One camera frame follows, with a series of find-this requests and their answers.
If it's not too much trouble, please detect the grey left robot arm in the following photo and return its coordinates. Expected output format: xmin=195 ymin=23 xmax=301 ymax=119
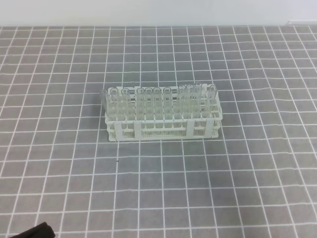
xmin=5 ymin=214 xmax=61 ymax=238

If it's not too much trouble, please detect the white test tube rack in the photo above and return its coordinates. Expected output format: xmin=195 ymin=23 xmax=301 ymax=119
xmin=101 ymin=84 xmax=222 ymax=141

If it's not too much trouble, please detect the grey checked tablecloth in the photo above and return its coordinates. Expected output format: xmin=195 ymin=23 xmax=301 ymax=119
xmin=0 ymin=26 xmax=317 ymax=238

